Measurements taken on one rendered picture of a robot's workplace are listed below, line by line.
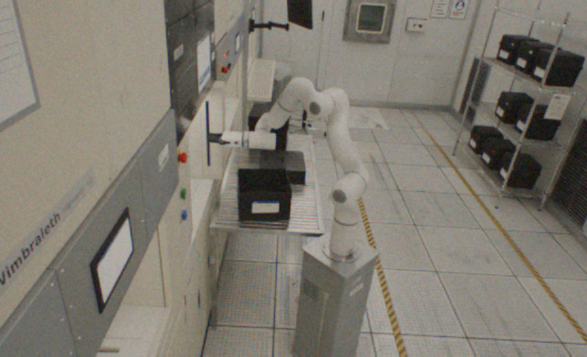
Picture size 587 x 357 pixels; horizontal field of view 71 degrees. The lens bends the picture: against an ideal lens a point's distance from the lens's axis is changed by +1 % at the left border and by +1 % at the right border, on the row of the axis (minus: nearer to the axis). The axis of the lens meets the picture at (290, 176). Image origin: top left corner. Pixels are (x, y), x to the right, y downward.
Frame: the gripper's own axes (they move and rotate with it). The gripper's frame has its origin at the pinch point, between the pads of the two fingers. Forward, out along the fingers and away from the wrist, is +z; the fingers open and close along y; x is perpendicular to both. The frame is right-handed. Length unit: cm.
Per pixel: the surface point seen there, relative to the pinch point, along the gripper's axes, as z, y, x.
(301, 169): -48, 34, -33
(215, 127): 0.2, 14.1, 0.0
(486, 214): -232, 130, -119
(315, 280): -55, -36, -57
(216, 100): -0.5, 14.1, 14.5
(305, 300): -52, -33, -74
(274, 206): -33.1, -7.7, -33.6
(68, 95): 3, -123, 60
